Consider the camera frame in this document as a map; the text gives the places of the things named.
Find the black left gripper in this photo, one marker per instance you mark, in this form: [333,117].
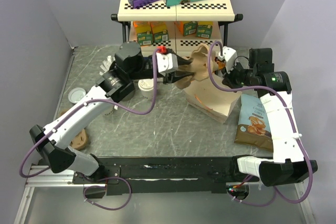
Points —
[175,76]

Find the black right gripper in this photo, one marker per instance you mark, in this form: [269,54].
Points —
[228,78]

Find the brown cardboard cup carrier top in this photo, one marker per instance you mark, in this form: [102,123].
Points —
[198,66]

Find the brown cardboard cup carrier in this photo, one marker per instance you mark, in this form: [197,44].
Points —
[80,141]
[198,66]

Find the white plastic cup lid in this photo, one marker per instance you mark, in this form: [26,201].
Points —
[146,84]

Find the paper takeout bag orange handles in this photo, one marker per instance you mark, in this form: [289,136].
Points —
[217,104]

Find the white paper coffee cup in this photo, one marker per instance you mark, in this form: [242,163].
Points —
[147,94]

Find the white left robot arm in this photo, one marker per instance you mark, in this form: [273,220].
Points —
[52,141]

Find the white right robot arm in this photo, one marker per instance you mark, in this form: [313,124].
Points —
[288,165]

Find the green orange box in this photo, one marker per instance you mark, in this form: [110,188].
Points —
[186,27]
[204,29]
[159,31]
[143,32]

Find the green orange box far left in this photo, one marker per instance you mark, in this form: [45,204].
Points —
[143,32]

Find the green orange box far right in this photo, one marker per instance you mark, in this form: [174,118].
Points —
[204,29]

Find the brown chips bag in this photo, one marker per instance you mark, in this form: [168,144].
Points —
[253,127]

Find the cream two-tier shelf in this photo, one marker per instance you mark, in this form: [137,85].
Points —
[220,12]

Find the bundle of wrapped white straws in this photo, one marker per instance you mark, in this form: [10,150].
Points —
[106,64]

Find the stack of white lids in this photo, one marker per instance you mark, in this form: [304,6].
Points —
[76,94]

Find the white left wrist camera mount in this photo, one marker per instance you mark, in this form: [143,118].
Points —
[166,60]

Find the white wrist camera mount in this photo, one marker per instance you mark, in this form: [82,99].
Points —
[166,60]
[226,59]

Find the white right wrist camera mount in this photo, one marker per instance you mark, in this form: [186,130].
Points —
[226,59]

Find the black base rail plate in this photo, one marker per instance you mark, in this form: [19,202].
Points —
[155,174]

